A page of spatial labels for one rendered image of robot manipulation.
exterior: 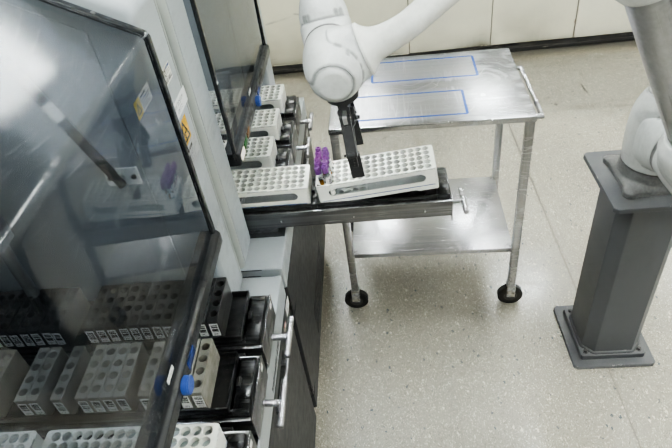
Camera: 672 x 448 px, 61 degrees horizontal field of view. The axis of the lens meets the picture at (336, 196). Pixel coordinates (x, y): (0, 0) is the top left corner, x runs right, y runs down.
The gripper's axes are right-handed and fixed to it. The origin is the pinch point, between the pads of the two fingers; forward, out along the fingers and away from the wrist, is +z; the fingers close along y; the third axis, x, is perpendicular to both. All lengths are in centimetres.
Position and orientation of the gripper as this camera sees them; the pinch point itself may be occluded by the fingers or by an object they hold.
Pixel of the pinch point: (357, 156)
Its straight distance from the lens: 139.6
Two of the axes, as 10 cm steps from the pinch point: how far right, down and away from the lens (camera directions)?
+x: -9.8, 1.6, 1.5
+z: 2.2, 7.6, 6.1
